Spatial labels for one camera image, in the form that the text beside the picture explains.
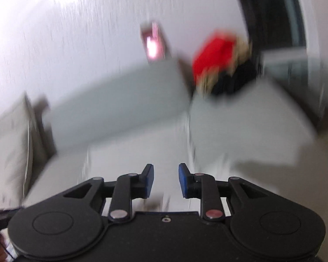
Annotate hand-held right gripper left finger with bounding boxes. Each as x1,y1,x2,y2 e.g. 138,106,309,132
62,163,155,222

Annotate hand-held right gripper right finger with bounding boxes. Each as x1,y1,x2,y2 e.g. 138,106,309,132
178,163,272,222

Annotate beige throw pillow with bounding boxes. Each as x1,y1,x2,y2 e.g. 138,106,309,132
0,95,49,206

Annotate long grey sofa back cushion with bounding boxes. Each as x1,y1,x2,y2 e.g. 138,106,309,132
41,59,193,157

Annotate short grey sofa back cushion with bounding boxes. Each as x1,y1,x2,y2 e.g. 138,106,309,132
188,81,319,168

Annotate black cloth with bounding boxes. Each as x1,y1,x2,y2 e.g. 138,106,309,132
209,59,264,99

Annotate red cloth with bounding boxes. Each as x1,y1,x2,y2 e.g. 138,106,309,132
192,29,244,86

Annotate pink glowing object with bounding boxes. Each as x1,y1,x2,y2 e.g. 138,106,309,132
140,21,171,64

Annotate dark window frame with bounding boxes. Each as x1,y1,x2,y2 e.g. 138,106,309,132
232,0,307,51

